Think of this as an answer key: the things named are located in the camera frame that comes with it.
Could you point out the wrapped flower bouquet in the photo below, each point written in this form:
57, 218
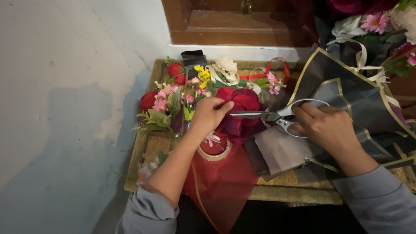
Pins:
373, 29

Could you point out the white rose with cream ribbon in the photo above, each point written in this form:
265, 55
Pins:
226, 66

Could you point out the pink and white flower sprig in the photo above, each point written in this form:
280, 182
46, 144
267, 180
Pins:
272, 85

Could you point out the small red rose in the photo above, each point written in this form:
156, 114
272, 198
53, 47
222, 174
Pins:
180, 80
174, 69

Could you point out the person's left hand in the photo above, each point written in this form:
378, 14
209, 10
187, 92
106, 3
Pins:
206, 117

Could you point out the pink flower sprig with leaves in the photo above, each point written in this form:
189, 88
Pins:
162, 112

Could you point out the yellow flower sprig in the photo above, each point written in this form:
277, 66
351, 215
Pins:
203, 75

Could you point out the brown wooden door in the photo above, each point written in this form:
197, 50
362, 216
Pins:
234, 22

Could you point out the silver metal scissors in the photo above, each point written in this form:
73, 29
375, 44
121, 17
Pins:
266, 116

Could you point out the dark red fabric rose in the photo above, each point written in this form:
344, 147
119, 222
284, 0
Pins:
243, 104

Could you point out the clear tape roll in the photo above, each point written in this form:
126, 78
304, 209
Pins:
224, 155

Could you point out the black gold-edged wrapping paper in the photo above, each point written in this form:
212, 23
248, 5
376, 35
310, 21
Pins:
357, 91

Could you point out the large red rose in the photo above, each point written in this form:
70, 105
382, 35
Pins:
148, 100

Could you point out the black ribbon roll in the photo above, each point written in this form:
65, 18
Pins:
193, 59

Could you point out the small pink bud sprig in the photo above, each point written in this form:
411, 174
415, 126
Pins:
195, 94

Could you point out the cream bouquet ribbon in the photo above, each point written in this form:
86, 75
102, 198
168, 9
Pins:
362, 60

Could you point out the red ribbon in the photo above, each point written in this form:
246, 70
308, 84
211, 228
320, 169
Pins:
269, 69

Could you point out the person's right hand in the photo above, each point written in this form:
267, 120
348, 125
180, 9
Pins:
328, 128

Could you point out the woven straw table mat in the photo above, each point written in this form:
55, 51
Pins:
292, 191

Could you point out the red wrapping paper sheet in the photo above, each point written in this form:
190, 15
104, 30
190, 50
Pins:
224, 188

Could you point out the pink white striped flower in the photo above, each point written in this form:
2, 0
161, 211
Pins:
212, 139

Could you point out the pale flower sprig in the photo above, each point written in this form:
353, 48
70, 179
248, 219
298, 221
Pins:
146, 170

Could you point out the grey tissue paper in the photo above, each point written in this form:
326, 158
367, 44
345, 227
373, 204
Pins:
282, 152

